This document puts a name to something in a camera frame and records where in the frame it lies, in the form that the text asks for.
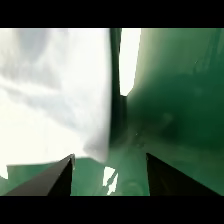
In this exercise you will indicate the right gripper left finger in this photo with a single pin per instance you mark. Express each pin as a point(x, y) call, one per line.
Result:
point(55, 180)

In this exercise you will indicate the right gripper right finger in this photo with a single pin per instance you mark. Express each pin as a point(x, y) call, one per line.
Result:
point(166, 180)

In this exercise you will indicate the pale lavender T-shirt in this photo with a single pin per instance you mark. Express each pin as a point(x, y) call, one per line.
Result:
point(50, 116)

